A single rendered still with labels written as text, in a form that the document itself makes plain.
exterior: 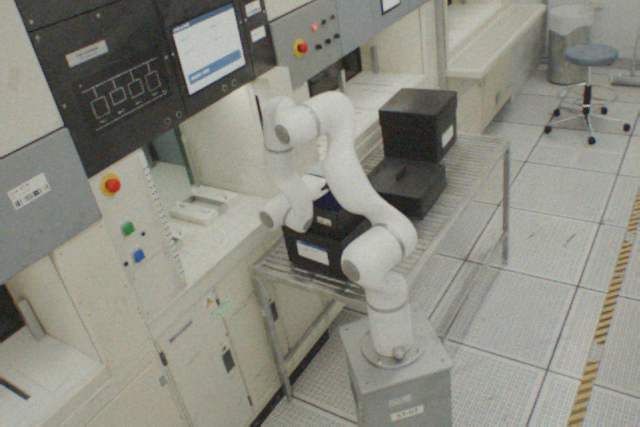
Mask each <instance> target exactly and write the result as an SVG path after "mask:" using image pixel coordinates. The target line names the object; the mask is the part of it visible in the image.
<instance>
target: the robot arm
mask: <svg viewBox="0 0 640 427"><path fill-rule="evenodd" d="M354 130H356V111H354V108H353V106H352V104H351V102H350V101H349V98H348V97H347V96H346V95H344V94H343V93H340V92H336V91H328V92H325V93H321V94H319V95H316V96H314V97H312V98H310V100H308V101H305V102H303V103H301V104H299V105H296V103H295V102H294V101H293V100H292V98H291V97H288V96H283V95H281V96H276V97H273V99H271V100H269V101H268V102H267V104H266V105H265V107H264V111H263V135H264V154H265V170H266V175H267V178H268V179H269V181H270V182H271V184H272V185H273V186H275V187H277V188H278V189H279V190H280V191H281V193H280V194H279V195H277V196H276V197H275V198H272V200H271V201H270V202H268V203H267V204H266V205H264V206H263V207H261V208H260V209H259V212H258V215H259V220H260V222H261V223H262V224H263V226H265V227H266V228H267V229H269V230H276V229H277V228H279V227H280V226H282V225H286V226H288V227H291V228H292V229H294V230H296V231H299V233H304V231H306V230H308V229H309V228H310V226H311V224H312V221H313V202H314V201H315V200H317V198H319V197H320V196H322V195H324V194H326V193H327V192H328V191H329V190H328V189H329V188H330V190H331V191H332V193H333V195H334V197H335V198H336V201H337V202H338V203H340V205H341V206H342V207H343V208H345V209H346V210H347V211H349V212H352V213H357V214H362V216H364V217H366V218H367V219H368V220H369V221H370V222H372V225H373V227H372V228H370V229H368V230H367V231H365V233H364V234H363V235H361V236H360V237H358V238H357V239H356V240H353V241H352V242H351V243H350V244H349V245H348V246H347V247H346V249H345V250H344V252H343V255H342V270H343V272H344V274H345V275H346V276H347V277H348V278H349V279H351V280H352V281H354V283H355V284H358V285H360V286H362V287H363V288H364V290H365V295H366V303H367V310H368V317H369V325H370V328H369V329H368V330H367V331H366V333H365V334H364V336H363V339H362V343H361V347H362V352H363V354H364V356H365V357H366V360H367V361H368V362H370V363H371V364H373V365H374V366H378V367H381V368H385V369H398V368H403V367H406V366H408V365H410V364H413V363H415V361H416V360H417V359H418V358H419V357H420V356H421V354H422V352H423V349H424V338H423V335H422V333H421V332H420V330H419V329H418V328H416V327H415V326H413V325H412V324H411V315H410V305H409V293H408V286H407V282H405V279H404V278H403V276H402V275H401V274H399V273H398V272H395V271H390V270H392V269H393V268H394V267H395V265H397V264H398V263H399V262H401V261H402V260H403V259H406V258H407V257H408V256H409V255H410V254H411V253H412V252H413V251H414V248H415V246H416V244H417V234H416V230H415V228H414V226H413V225H412V223H411V222H410V221H409V220H408V219H407V218H406V217H405V215H403V214H402V213H400V212H399V211H398V210H396V209H395V208H394V207H392V206H391V205H390V204H388V203H386V202H385V201H384V200H383V198H381V197H380V196H379V195H378V194H377V193H376V191H375V190H374V189H373V187H372V186H370V184H369V181H368V179H367V177H366V175H365V173H364V171H363V169H362V166H361V164H360V162H359V160H358V158H357V155H356V149H354ZM324 135H325V136H326V138H327V152H326V155H325V159H324V162H322V173H324V176H325V177H324V178H320V176H316V175H312V174H309V175H304V176H301V177H300V176H299V175H298V174H297V172H296V171H295V147H298V146H302V145H305V144H308V143H310V142H312V141H314V140H316V139H318V138H319V137H321V136H324Z"/></svg>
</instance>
